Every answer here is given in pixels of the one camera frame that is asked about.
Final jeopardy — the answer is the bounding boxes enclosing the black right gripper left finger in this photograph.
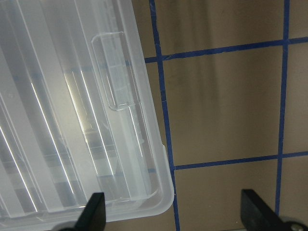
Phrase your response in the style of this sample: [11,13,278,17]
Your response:
[54,192,106,231]

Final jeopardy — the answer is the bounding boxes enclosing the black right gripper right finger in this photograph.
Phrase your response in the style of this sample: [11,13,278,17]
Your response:
[241,189,308,231]

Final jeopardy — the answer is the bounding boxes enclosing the clear plastic box lid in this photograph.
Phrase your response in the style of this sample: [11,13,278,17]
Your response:
[0,0,174,221]

